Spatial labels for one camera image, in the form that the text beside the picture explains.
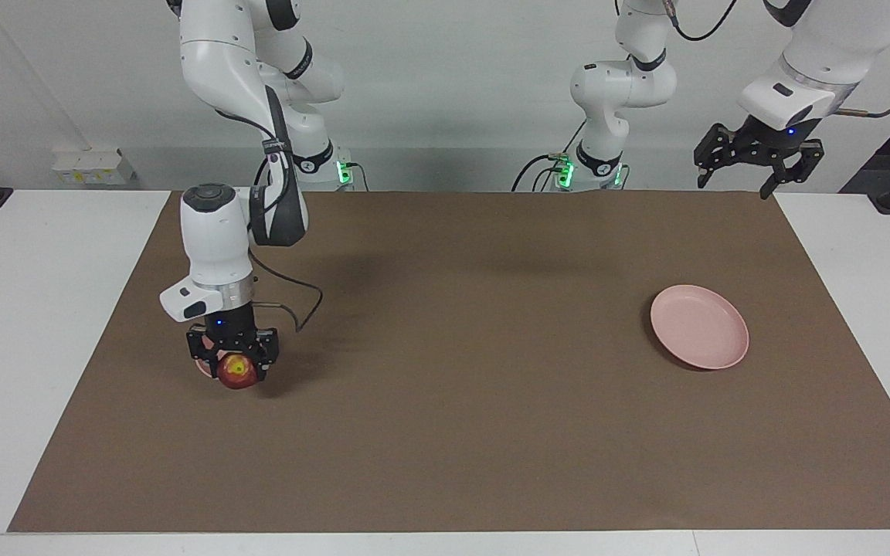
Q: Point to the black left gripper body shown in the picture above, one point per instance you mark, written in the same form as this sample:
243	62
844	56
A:
766	140

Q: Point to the brown table mat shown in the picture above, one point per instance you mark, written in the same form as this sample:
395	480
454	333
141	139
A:
445	386

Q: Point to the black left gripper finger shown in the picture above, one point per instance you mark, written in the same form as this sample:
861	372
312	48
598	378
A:
715	147
804	162

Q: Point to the red apple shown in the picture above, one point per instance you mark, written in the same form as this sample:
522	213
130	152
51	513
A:
236	372

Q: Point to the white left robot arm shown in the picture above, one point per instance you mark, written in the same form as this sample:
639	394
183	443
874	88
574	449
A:
623	85

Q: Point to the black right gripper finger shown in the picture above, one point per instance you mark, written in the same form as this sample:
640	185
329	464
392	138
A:
202	346
269	346

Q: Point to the white power strip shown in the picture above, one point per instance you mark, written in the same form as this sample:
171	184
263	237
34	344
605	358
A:
90	166

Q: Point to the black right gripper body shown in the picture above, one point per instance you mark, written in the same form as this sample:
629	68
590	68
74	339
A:
232	332

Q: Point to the pink plate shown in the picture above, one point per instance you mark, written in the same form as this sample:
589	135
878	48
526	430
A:
700	326

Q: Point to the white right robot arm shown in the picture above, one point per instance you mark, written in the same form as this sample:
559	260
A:
217	239

